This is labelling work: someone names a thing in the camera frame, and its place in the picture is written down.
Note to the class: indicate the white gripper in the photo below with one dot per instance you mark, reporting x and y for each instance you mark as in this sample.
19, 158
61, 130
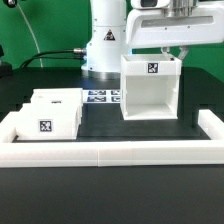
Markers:
168, 23

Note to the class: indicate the white drawer cabinet box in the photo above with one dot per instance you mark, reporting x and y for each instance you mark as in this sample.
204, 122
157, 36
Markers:
149, 86

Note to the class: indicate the white drawer front one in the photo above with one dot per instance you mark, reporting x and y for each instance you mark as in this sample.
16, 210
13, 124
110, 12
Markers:
48, 121

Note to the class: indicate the white drawer one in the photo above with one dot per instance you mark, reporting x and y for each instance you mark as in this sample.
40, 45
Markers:
58, 95
48, 121

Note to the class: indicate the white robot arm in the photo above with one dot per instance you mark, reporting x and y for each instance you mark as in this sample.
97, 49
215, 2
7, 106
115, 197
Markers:
108, 41

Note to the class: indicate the white drawer rear one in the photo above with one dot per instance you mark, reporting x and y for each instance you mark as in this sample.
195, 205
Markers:
58, 95

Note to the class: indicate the printed marker sheet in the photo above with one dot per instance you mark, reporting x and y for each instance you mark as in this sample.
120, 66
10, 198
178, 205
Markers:
101, 96

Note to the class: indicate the black device at left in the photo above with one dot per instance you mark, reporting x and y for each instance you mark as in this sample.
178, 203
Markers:
5, 68

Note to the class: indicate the white U-shaped border frame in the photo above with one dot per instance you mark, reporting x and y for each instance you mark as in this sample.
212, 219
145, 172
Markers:
128, 153

